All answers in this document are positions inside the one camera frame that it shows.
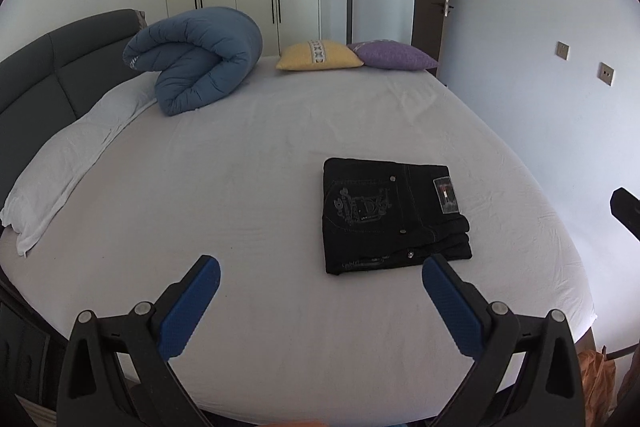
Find black denim pants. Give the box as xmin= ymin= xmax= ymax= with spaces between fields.
xmin=322 ymin=157 xmax=472 ymax=275

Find orange bag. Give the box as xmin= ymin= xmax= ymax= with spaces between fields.
xmin=578 ymin=349 xmax=617 ymax=427

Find white bed sheet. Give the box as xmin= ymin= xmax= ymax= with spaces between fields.
xmin=1 ymin=59 xmax=596 ymax=426

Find white pillow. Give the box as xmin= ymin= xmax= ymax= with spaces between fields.
xmin=1 ymin=72 xmax=158 ymax=257

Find blue rolled duvet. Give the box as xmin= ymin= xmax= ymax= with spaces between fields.
xmin=122 ymin=6 xmax=262 ymax=116

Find dark grey headboard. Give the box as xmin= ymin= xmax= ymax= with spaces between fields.
xmin=0 ymin=9 xmax=146 ymax=198

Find purple pillow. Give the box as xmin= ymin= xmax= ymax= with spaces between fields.
xmin=347 ymin=40 xmax=438 ymax=72

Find yellow patterned pillow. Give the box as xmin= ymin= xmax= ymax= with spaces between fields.
xmin=276 ymin=40 xmax=363 ymax=72

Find wall socket plate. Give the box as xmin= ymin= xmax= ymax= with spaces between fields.
xmin=598 ymin=63 xmax=615 ymax=86

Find wall switch plate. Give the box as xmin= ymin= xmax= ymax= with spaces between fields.
xmin=555 ymin=41 xmax=570 ymax=61

